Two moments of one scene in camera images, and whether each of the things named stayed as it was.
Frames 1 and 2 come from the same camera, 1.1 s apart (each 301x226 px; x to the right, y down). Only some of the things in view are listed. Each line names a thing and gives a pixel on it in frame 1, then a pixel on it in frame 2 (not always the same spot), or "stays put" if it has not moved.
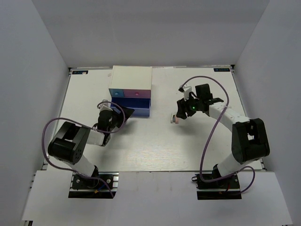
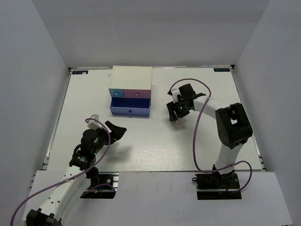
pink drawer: [137, 93] stays put
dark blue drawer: [141, 105] stays put
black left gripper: [127, 113] to [117, 133]
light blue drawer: [116, 92] stays put
